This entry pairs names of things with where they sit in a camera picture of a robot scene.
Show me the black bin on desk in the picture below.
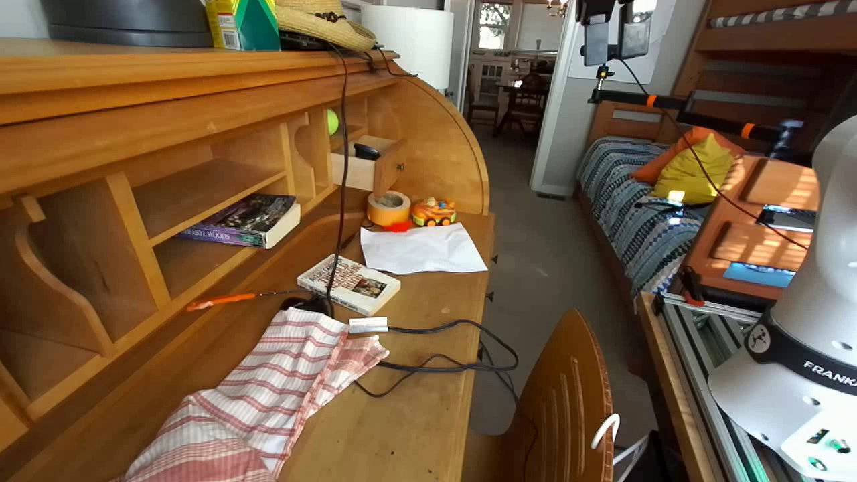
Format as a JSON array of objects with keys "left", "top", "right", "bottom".
[{"left": 41, "top": 0, "right": 211, "bottom": 49}]

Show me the green tennis ball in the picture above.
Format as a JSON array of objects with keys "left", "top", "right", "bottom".
[{"left": 326, "top": 110, "right": 339, "bottom": 135}]

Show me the red striped white cloth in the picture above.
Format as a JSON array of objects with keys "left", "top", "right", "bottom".
[{"left": 124, "top": 307, "right": 387, "bottom": 482}]

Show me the orange tape roll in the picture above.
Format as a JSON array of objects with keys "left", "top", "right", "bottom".
[{"left": 367, "top": 191, "right": 409, "bottom": 231}]

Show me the white charger adapter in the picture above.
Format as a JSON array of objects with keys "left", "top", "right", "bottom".
[{"left": 349, "top": 317, "right": 387, "bottom": 334}]

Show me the wooden roll-top desk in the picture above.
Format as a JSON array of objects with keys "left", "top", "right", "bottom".
[{"left": 0, "top": 41, "right": 491, "bottom": 482}]

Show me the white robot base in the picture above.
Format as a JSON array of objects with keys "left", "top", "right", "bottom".
[{"left": 707, "top": 117, "right": 857, "bottom": 482}]

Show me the wooden chair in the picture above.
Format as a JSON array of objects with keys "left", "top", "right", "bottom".
[{"left": 462, "top": 307, "right": 619, "bottom": 482}]

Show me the yellow pillow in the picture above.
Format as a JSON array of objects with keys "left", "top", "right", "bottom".
[{"left": 651, "top": 135, "right": 737, "bottom": 206}]

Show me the straw hat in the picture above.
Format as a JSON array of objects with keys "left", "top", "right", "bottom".
[{"left": 276, "top": 0, "right": 374, "bottom": 52}]

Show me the striped bed mattress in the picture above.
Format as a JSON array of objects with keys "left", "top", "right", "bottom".
[{"left": 575, "top": 136, "right": 709, "bottom": 295}]

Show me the black cable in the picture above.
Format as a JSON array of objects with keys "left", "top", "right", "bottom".
[{"left": 278, "top": 49, "right": 523, "bottom": 402}]

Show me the dark cover book on shelf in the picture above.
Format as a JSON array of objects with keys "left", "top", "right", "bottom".
[{"left": 185, "top": 193, "right": 300, "bottom": 248}]

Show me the orange pen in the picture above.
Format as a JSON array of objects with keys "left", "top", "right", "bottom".
[{"left": 185, "top": 291, "right": 256, "bottom": 313}]

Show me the white paper sheet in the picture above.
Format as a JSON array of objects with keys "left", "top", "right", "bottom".
[{"left": 361, "top": 224, "right": 488, "bottom": 276}]

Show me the yellow green cardboard box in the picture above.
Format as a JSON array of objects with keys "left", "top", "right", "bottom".
[{"left": 203, "top": 0, "right": 278, "bottom": 52}]

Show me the wooden drawer box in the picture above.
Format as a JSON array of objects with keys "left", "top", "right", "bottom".
[{"left": 329, "top": 135, "right": 398, "bottom": 191}]

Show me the orange pillow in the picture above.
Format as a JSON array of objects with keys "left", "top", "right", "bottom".
[{"left": 632, "top": 127, "right": 744, "bottom": 185}]

